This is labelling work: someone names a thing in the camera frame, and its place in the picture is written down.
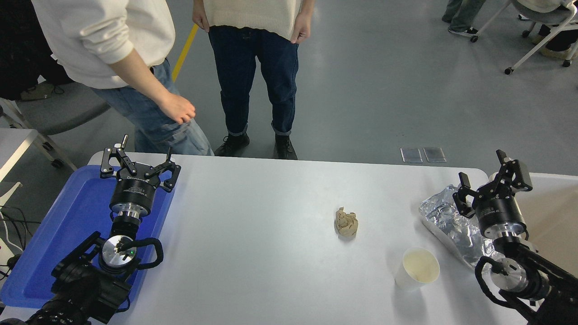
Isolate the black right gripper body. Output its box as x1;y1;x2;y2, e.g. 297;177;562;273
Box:
471;191;527;236

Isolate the white-framed wheeled chair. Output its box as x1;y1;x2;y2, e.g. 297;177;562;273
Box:
470;0;578;75

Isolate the white paper cup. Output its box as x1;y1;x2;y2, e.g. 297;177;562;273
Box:
395;247;440;292

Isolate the person's left hand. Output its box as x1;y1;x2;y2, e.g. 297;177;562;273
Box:
290;14;313;44
159;93;196;125

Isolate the person's right hand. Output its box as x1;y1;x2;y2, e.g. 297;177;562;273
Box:
192;8;210;33

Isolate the white side table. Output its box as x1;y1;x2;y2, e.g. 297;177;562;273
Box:
0;128;39;182

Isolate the dark flat pouch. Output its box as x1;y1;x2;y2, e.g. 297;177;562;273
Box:
20;82;65;102

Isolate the grey-seated wheeled chair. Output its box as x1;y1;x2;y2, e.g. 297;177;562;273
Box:
0;0;112;171

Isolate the large pale bin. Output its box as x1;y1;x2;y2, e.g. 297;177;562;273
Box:
490;172;578;274

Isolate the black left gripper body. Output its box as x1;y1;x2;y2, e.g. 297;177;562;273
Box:
110;164;161;212

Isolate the crumpled tan paper ball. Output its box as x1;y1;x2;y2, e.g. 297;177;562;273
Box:
334;207;359;237

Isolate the blue plastic tray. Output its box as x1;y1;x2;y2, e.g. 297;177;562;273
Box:
0;164;176;310

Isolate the crumpled silver foil tray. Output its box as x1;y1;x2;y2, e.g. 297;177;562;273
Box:
419;184;505;268

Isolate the black cable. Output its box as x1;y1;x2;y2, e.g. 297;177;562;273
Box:
0;205;41;280

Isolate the white power strip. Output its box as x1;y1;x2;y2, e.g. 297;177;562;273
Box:
0;237;14;271

